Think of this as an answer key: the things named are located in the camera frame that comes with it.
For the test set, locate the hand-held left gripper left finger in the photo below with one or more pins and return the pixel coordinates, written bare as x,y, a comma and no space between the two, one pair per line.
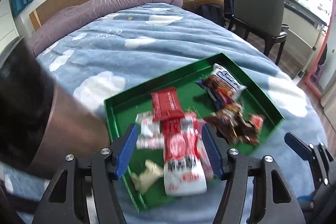
126,153

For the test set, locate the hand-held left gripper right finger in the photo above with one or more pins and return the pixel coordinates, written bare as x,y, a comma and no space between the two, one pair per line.
212,153

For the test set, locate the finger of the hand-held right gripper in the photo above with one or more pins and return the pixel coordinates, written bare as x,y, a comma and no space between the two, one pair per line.
296,145

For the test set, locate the olive green snack packet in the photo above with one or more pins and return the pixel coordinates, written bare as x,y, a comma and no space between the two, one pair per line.
148,174

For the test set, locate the small floral white packet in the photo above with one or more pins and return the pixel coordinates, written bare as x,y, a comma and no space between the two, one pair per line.
149,132

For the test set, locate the brown crinkled snack wrapper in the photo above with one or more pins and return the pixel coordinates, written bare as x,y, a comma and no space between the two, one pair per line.
231,127

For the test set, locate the long red white snack packet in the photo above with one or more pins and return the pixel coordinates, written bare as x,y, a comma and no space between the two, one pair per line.
181,161

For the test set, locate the green tray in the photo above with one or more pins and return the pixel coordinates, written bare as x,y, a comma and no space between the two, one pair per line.
126,113

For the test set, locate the orange red candy packet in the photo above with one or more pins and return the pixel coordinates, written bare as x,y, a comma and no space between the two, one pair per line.
256,123

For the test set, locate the small red snack packet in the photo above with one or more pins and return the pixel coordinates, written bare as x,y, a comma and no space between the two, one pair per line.
166,103

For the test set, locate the blue white cookie packet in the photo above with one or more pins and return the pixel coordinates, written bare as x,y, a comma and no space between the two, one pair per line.
223,82

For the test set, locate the white desk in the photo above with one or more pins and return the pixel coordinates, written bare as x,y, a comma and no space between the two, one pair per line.
299,27

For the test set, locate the blue cloud print blanket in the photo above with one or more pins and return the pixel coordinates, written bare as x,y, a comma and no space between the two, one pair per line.
157,37

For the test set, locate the black bag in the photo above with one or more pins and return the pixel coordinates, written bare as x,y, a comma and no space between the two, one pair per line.
212,14

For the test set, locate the purple pillow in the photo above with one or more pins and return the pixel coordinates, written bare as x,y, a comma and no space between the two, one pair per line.
105,8

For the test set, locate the dark grey chair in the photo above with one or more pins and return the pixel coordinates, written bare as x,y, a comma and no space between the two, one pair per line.
257,3

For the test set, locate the white wardrobe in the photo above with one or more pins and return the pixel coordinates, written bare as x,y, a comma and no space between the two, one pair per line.
8,27

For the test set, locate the pink frame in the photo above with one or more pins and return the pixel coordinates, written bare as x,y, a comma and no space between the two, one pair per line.
315,66

